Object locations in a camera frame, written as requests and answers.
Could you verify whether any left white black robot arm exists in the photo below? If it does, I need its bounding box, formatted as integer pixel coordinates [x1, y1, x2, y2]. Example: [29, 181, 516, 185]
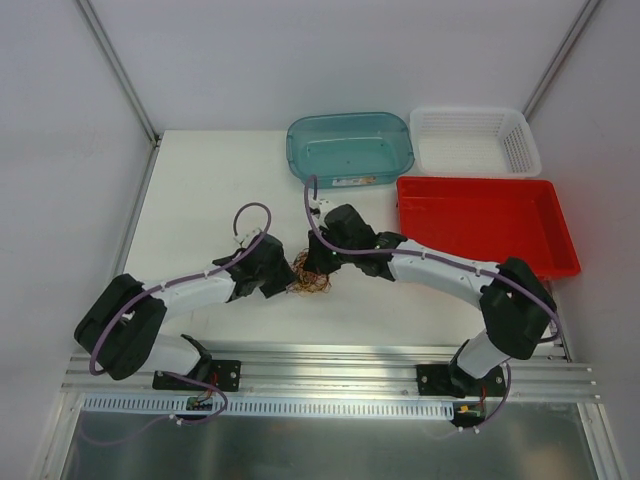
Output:
[74, 232, 297, 391]

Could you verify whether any white perforated plastic basket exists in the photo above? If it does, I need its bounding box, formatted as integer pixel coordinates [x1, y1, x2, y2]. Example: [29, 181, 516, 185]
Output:
[409, 107, 542, 178]

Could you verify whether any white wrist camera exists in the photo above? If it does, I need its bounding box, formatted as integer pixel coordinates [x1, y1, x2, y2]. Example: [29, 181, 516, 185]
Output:
[309, 198, 336, 222]
[234, 228, 264, 249]

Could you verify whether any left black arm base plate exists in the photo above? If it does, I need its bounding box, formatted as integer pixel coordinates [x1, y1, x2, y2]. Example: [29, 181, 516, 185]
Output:
[152, 359, 242, 392]

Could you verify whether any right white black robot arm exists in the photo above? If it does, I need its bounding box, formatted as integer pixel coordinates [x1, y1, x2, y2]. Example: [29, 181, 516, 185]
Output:
[304, 200, 557, 398]

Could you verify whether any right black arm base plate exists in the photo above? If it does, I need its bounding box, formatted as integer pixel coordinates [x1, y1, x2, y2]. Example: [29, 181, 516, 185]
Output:
[416, 363, 506, 399]

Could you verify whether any yellow black wire bundle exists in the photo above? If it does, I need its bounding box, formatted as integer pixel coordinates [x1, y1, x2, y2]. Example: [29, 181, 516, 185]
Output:
[289, 248, 342, 297]

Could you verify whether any left aluminium frame post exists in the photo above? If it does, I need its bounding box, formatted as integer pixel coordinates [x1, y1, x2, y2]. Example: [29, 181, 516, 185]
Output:
[75, 0, 161, 146]

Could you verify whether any teal transparent plastic bin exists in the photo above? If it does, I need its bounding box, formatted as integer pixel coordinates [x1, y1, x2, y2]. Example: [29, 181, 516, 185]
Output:
[285, 112, 415, 189]

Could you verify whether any right aluminium frame post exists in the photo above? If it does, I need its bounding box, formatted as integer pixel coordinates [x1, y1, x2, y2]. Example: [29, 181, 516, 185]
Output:
[521, 0, 605, 122]

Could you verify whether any white slotted cable duct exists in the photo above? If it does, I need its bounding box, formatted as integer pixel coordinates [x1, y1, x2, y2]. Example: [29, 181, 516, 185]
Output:
[82, 393, 454, 421]

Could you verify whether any aluminium frame post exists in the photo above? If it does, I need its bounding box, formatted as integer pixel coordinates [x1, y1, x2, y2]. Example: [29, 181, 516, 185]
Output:
[521, 0, 605, 122]
[75, 0, 161, 146]

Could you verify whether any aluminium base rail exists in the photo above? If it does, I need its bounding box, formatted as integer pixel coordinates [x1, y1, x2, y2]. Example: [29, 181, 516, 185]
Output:
[60, 339, 599, 401]

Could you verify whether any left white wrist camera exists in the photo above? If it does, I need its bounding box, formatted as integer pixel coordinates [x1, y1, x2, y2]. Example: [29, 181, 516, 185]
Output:
[234, 228, 264, 249]

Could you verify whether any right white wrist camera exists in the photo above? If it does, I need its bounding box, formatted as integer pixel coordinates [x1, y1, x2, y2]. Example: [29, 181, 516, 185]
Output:
[309, 198, 336, 222]

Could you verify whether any red plastic tray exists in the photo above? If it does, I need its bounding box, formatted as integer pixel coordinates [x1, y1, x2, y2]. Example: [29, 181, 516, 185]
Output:
[396, 176, 581, 281]

